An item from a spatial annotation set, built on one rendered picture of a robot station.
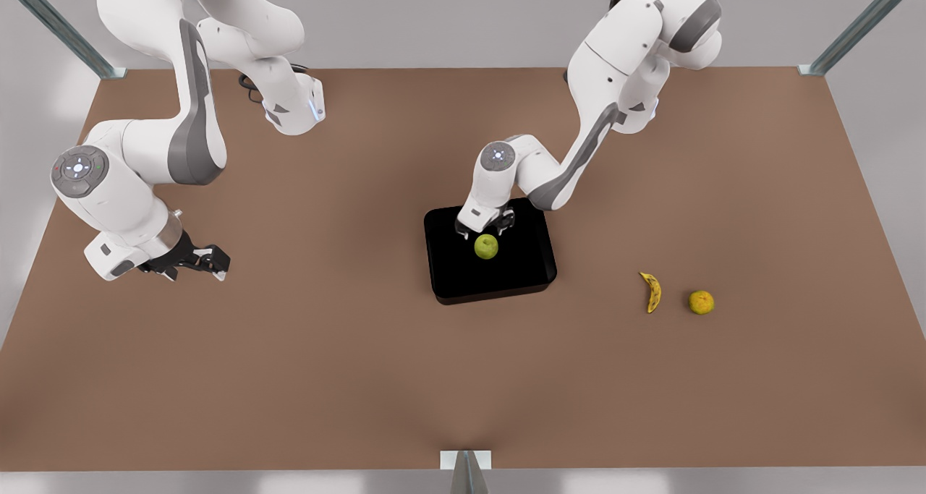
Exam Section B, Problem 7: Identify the silver frame post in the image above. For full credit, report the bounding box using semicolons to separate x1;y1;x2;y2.
440;449;493;494
0;0;128;81
797;0;926;77

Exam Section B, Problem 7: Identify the black cable loop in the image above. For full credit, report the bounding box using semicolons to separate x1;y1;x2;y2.
238;63;310;106

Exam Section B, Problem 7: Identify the yellow spotted banana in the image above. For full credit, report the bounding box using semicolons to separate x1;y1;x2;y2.
638;271;663;315

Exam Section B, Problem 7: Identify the black rectangular tray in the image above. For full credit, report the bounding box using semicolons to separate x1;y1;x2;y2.
423;197;558;306

